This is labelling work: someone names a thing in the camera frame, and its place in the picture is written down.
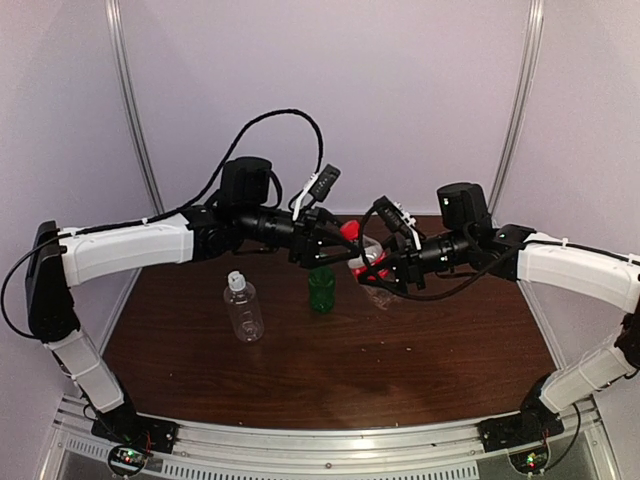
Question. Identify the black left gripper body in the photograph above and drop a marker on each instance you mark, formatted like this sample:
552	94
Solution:
300	243

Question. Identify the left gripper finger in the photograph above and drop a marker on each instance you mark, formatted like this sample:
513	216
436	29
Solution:
331	224
328	255

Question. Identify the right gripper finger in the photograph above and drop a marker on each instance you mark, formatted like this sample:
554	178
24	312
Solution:
385	255
382	279

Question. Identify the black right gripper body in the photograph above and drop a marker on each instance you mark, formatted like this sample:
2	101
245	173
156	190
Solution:
411	262

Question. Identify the red label cola bottle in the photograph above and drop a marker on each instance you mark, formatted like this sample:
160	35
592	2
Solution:
379	297

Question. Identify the red bottle cap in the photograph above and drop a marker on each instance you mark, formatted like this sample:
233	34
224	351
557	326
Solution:
350	230

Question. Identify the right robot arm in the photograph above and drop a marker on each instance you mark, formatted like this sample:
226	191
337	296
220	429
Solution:
523	255

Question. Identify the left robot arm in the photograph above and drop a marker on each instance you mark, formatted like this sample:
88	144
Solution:
236	212

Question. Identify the green plastic bottle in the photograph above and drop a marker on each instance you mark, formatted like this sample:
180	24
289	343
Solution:
321	285

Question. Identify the clear bottle white cap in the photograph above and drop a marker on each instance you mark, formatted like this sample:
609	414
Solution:
240	297

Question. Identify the right circuit board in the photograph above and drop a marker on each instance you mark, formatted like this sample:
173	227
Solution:
529	462

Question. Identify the circuit board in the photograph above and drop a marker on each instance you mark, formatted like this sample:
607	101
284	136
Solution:
127	461
529	462

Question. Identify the left circuit board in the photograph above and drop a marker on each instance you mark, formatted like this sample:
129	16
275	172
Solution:
127	461

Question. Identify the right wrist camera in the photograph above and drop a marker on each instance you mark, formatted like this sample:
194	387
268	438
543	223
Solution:
397	220

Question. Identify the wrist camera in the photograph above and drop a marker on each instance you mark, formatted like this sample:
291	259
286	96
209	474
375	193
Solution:
397	220
315	190

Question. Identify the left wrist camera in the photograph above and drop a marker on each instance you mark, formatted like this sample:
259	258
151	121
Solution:
315	190

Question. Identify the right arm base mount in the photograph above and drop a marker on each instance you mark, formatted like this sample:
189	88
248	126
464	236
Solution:
517	429

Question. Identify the front aluminium rail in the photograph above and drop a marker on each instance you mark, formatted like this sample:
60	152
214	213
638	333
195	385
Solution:
451	450

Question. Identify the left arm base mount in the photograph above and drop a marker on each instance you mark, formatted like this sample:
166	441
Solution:
156	435

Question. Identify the right aluminium frame post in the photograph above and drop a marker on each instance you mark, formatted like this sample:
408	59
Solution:
529	59

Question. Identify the aluminium frame post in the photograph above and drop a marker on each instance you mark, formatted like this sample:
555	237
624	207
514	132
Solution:
133	118
529	59

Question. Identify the left aluminium frame post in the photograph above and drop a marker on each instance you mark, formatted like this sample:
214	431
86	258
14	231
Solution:
133	118

